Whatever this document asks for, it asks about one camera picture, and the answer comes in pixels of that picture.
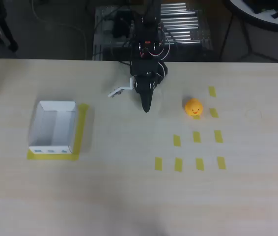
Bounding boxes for yellow rubber duck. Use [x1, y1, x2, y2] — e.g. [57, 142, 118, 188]
[184, 97, 204, 117]

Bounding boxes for white cardboard box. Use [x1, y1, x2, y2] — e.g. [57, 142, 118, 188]
[28, 100, 78, 155]

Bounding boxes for long yellow tape strip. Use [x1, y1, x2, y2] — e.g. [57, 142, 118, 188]
[27, 150, 81, 162]
[72, 103, 90, 162]

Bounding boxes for metal roller rack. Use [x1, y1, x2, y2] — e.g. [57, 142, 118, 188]
[93, 2, 214, 61]

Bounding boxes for round white table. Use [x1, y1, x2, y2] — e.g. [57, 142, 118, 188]
[219, 0, 278, 63]

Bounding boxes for black office chair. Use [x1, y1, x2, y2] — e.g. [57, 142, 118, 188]
[0, 0, 19, 59]

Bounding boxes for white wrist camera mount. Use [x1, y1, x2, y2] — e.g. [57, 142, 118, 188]
[107, 76, 135, 98]

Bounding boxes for red white servo wires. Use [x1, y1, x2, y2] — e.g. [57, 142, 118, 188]
[157, 23, 172, 77]

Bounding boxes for pale floor cable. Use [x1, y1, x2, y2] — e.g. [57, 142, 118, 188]
[31, 0, 88, 60]

